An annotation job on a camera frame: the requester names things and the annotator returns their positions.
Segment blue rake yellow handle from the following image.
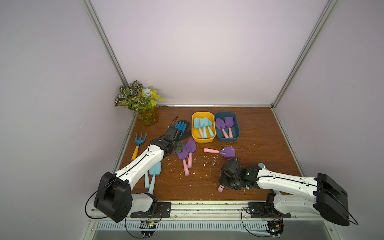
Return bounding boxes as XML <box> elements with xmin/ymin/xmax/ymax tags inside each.
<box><xmin>132</xmin><ymin>133</ymin><xmax>147</xmax><ymax>161</ymax></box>

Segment purple pointed shovel top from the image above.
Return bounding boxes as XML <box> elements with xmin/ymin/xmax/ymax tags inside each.
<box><xmin>215</xmin><ymin>118</ymin><xmax>229</xmax><ymax>139</ymax></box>

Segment left small circuit board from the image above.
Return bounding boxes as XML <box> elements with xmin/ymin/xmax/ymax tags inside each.
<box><xmin>139</xmin><ymin>221</ymin><xmax>157</xmax><ymax>238</ymax></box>

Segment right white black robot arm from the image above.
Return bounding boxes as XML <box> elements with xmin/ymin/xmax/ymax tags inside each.
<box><xmin>218</xmin><ymin>159</ymin><xmax>357</xmax><ymax>226</ymax></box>

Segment teal shovel sideways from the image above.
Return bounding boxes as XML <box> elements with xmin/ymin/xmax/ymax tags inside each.
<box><xmin>205</xmin><ymin>118</ymin><xmax>215</xmax><ymax>138</ymax></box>

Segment artificial plant in glass vase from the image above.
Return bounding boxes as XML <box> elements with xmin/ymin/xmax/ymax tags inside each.
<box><xmin>115</xmin><ymin>80</ymin><xmax>165</xmax><ymax>126</ymax></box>

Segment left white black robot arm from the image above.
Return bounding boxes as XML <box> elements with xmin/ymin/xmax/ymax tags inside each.
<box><xmin>94</xmin><ymin>126</ymin><xmax>185</xmax><ymax>223</ymax></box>

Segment blue grey gardening glove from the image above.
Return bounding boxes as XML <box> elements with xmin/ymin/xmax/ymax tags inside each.
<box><xmin>175</xmin><ymin>120</ymin><xmax>192</xmax><ymax>140</ymax></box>

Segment purple pointed shovel lower left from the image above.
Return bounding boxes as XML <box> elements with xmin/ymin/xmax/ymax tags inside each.
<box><xmin>186</xmin><ymin>138</ymin><xmax>197</xmax><ymax>169</ymax></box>

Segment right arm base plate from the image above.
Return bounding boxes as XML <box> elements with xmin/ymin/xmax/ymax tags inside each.
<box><xmin>246</xmin><ymin>202</ymin><xmax>292</xmax><ymax>219</ymax></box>

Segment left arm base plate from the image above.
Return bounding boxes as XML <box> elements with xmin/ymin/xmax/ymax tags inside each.
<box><xmin>130</xmin><ymin>202</ymin><xmax>172</xmax><ymax>219</ymax></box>

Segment purple square shovel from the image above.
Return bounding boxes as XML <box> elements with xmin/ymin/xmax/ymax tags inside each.
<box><xmin>225</xmin><ymin>117</ymin><xmax>234</xmax><ymax>138</ymax></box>
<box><xmin>177</xmin><ymin>149</ymin><xmax>190</xmax><ymax>177</ymax></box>
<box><xmin>218</xmin><ymin>185</ymin><xmax>225</xmax><ymax>193</ymax></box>
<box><xmin>204</xmin><ymin>147</ymin><xmax>236</xmax><ymax>158</ymax></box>

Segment right small circuit board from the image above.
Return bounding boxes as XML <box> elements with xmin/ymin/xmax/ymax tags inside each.
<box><xmin>267</xmin><ymin>219</ymin><xmax>285</xmax><ymax>238</ymax></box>

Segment teal plastic storage box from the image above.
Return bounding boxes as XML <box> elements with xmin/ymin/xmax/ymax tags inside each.
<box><xmin>214</xmin><ymin>111</ymin><xmax>241</xmax><ymax>143</ymax></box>

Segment yellow plastic storage box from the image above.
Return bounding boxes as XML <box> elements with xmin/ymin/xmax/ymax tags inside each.
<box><xmin>192</xmin><ymin>112</ymin><xmax>216</xmax><ymax>143</ymax></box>

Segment aluminium front rail frame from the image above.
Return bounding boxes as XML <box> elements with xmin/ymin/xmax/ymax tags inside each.
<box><xmin>79</xmin><ymin>199</ymin><xmax>346</xmax><ymax>240</ymax></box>

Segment small circuit board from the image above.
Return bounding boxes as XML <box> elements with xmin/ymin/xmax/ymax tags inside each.
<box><xmin>267</xmin><ymin>219</ymin><xmax>285</xmax><ymax>238</ymax></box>
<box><xmin>139</xmin><ymin>221</ymin><xmax>157</xmax><ymax>238</ymax></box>

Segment purple pointed shovel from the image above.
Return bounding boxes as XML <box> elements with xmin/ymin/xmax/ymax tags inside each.
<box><xmin>215</xmin><ymin>118</ymin><xmax>229</xmax><ymax>139</ymax></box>
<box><xmin>186</xmin><ymin>138</ymin><xmax>197</xmax><ymax>169</ymax></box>

